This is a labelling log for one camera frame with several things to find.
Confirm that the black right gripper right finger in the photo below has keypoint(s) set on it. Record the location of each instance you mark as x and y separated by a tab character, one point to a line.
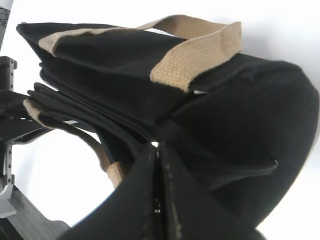
190	213

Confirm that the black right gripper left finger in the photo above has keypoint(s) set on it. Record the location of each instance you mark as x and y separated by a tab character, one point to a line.
136	210

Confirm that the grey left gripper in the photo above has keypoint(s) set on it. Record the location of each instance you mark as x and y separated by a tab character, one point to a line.
19	218

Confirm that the black canvas tote bag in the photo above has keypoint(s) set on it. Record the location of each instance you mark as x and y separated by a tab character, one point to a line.
242	125

